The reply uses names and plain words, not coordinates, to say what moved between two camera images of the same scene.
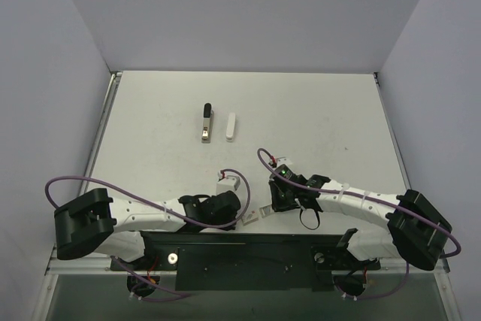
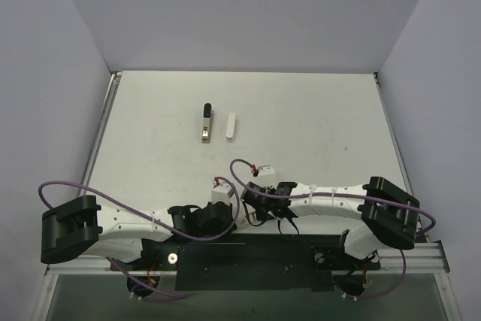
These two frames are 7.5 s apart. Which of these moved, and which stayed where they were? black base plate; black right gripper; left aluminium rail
Moved: black right gripper
Stayed: black base plate; left aluminium rail
